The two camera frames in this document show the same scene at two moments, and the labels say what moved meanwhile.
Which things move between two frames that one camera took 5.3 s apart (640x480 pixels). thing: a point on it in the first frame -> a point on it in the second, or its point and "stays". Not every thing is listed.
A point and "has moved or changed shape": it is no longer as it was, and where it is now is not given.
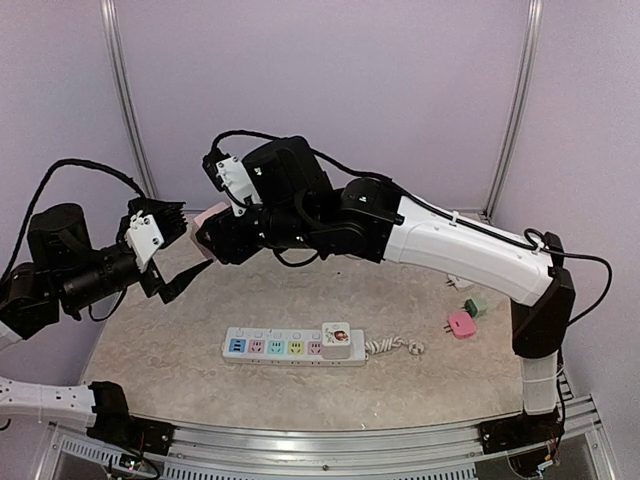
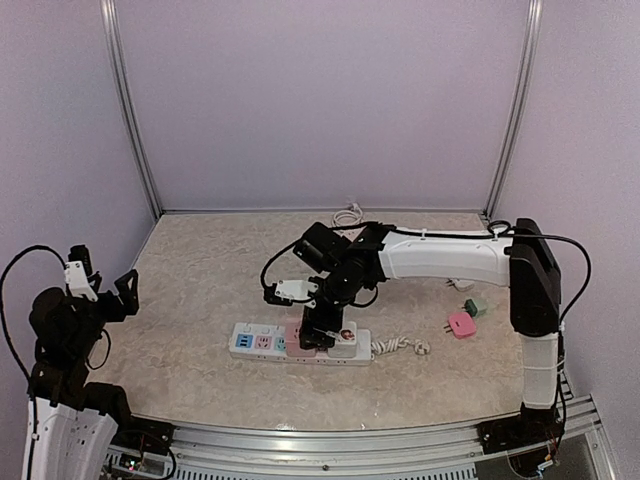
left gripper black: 171,289 -> 129,305
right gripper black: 227,242 -> 331,323
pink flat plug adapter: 462,324 stays
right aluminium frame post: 533,28 stays
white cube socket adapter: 336,340 has moved or changed shape
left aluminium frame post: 111,13 stays
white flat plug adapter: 459,284 stays
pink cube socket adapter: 198,220 -> 293,342
